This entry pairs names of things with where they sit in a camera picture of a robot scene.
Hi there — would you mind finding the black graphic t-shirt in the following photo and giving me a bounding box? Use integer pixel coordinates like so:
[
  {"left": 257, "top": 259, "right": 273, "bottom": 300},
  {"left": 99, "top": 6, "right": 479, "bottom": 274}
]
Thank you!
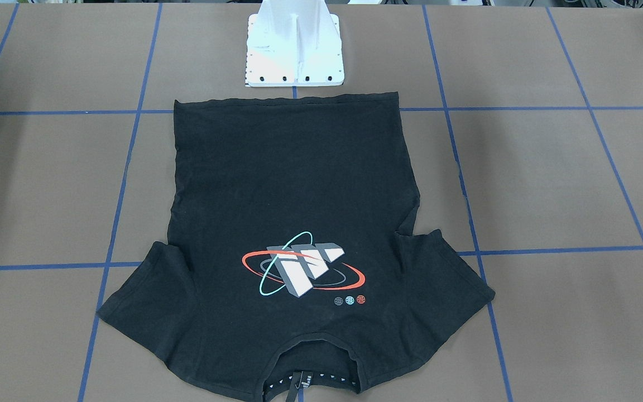
[{"left": 97, "top": 93, "right": 495, "bottom": 401}]

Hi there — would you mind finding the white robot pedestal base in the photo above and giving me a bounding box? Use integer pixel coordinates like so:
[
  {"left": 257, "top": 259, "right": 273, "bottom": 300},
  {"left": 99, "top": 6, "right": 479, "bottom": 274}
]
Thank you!
[{"left": 245, "top": 1, "right": 345, "bottom": 87}]

